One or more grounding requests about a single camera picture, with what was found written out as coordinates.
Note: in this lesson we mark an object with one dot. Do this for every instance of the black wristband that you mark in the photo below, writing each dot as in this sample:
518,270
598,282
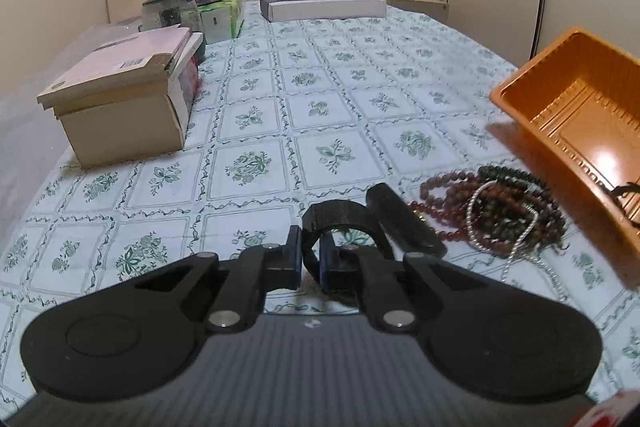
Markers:
345,214

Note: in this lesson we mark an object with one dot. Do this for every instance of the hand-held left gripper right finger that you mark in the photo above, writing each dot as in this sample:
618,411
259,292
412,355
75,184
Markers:
332,269

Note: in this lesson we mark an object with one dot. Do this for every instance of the green tissue pack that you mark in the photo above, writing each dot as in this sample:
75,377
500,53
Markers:
222,19

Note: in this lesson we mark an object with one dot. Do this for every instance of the beige cardboard box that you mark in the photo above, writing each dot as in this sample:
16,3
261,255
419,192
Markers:
120,127

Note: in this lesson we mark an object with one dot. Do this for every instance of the orange plastic tray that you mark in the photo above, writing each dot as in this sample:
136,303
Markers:
575,117

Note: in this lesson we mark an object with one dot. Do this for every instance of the red white object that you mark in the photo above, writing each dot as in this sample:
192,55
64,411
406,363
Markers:
607,412

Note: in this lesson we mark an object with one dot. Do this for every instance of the long white box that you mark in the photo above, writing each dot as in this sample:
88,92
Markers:
325,8

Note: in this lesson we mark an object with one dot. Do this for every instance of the black leather wristwatch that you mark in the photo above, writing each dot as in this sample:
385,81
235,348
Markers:
625,193

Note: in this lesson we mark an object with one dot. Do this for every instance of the clear plastic jar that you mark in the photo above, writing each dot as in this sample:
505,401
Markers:
167,9

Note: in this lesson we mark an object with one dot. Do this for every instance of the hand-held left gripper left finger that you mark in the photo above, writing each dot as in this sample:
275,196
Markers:
287,264

